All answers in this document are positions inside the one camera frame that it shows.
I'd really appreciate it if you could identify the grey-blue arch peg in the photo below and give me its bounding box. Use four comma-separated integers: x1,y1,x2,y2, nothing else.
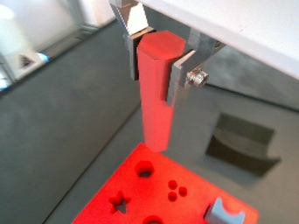
204,198,245,224

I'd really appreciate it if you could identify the red hexagon peg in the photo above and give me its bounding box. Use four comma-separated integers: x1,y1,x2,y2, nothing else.
136,31,184,151

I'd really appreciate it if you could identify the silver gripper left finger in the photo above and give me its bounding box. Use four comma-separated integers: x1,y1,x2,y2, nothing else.
108,0,155,81

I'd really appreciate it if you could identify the red shape sorter block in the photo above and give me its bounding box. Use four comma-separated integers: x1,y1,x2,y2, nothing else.
72,143,257,224

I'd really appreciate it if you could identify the black curved peg stand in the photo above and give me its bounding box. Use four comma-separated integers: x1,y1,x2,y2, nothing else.
205,113,281,177

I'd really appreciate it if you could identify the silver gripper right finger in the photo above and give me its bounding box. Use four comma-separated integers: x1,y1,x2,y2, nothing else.
165,29,225,108

